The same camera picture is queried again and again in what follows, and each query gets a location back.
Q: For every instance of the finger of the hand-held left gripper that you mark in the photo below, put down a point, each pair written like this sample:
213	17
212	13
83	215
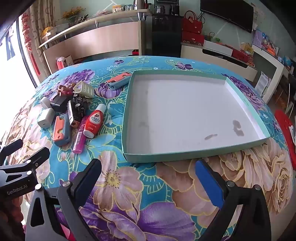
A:
34	158
11	149

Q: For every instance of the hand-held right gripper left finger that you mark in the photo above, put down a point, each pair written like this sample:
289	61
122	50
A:
89	183

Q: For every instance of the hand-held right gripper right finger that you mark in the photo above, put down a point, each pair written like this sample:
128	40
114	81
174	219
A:
208	183

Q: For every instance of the orange and blue utility knife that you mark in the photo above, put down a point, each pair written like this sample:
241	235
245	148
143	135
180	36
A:
60	132

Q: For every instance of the white charger plug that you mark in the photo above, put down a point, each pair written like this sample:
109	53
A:
45	118

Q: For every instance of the pink tube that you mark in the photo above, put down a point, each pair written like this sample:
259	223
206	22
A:
79	139

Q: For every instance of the grey wristband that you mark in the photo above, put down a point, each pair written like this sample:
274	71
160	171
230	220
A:
45	102

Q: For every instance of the white bottle with red label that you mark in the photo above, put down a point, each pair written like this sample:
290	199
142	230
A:
93	122

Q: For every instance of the small black box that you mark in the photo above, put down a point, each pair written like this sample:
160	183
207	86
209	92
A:
59	103

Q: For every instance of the black toy car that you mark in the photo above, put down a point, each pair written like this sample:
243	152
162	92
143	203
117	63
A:
80	105

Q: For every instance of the brown dog toy figure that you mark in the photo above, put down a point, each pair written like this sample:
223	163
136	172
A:
66	90

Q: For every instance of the teal and white cardboard tray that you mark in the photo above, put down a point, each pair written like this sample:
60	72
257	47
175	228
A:
180	111

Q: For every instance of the beige ribbed plastic holder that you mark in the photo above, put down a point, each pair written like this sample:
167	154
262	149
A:
86	90

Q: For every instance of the floral printed blanket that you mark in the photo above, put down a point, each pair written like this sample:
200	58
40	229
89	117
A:
138	185

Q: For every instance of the red plastic stool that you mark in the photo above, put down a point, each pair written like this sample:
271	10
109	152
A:
285	129

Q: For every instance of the red and white gift bag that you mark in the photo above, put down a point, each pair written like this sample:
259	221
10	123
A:
63	62

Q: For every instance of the coral and blue clip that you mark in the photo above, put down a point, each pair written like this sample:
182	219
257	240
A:
119	81

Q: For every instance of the red hanging ornament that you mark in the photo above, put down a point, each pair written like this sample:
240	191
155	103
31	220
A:
29	39

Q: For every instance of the white paper bag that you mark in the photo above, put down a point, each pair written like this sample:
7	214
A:
262	82

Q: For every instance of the black chair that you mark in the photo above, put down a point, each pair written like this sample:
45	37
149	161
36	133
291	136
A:
291	92

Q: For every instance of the yellow object on shelf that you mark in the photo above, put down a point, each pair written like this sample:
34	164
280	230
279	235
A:
47	31

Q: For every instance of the cream television cabinet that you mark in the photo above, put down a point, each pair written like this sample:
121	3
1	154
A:
208	54

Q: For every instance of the wooden desk with shelf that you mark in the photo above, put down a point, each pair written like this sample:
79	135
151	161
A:
97	44

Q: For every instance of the flat red box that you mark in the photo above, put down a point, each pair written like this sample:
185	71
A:
241	55

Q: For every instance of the patterned curtain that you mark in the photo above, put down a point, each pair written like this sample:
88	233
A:
40	20

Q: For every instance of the flat white box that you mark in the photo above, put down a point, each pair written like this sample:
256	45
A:
217	47

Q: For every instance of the small red box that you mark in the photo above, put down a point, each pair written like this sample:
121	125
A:
135	52

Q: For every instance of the white side desk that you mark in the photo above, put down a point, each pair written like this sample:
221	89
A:
270	58

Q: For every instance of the red gift box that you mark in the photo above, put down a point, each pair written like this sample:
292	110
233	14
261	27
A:
193	38

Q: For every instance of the vase of yellow flowers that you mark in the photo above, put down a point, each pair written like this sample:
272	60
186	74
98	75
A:
72	14

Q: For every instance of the black water dispenser cabinet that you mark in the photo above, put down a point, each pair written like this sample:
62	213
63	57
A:
166	37

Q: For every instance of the steel thermos jug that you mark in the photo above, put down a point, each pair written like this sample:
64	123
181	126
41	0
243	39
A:
138	5

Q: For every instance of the black wall television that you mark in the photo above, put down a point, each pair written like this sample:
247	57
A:
226	11

